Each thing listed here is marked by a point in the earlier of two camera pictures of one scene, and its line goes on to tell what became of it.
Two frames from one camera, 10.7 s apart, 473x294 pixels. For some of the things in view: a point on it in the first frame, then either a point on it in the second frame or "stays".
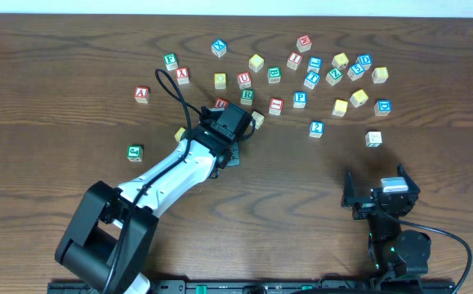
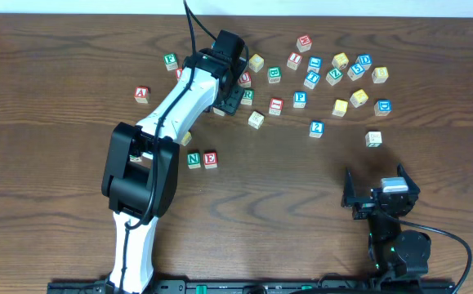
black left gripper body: x=208 y=113 -> x=231 y=100
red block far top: x=304 y=43 stays
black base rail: x=266 y=287 stays
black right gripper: x=368 y=204 stays
